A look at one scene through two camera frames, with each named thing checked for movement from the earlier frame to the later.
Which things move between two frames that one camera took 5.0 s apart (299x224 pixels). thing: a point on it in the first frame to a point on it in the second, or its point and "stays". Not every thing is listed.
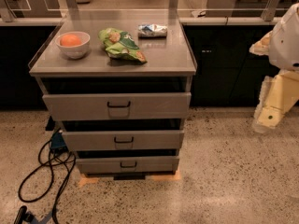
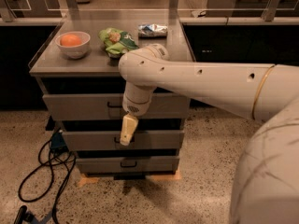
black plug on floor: (22, 216) stays
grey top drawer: (66, 106) stays
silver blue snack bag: (152, 31) stays
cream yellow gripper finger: (277, 94) to (136, 101)
